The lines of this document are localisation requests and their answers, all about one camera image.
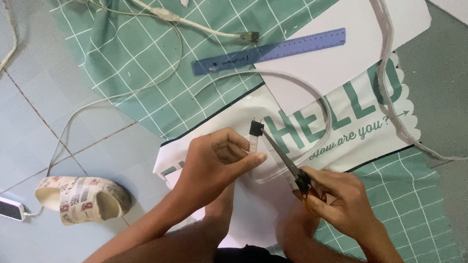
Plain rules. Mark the person's right hand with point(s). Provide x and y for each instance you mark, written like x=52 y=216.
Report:
x=343 y=199

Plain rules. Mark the white LED strip black cap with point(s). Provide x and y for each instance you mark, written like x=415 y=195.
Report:
x=323 y=109

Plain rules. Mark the white paper sheet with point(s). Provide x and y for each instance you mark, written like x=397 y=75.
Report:
x=347 y=54

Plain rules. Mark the blue plastic ruler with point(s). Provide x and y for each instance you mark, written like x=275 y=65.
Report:
x=270 y=51

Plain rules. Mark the black shorts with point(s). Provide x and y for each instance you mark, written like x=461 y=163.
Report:
x=252 y=255

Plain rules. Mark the flag print slipper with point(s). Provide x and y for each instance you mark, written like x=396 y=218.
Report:
x=80 y=199

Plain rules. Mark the white phone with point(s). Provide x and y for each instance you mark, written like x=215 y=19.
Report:
x=10 y=209

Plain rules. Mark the long white LED strip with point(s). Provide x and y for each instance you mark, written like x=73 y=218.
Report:
x=387 y=91

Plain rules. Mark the person's left hand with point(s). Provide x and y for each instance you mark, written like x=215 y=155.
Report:
x=204 y=168

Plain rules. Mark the green grid sheet white panel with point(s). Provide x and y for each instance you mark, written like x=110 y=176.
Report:
x=146 y=73

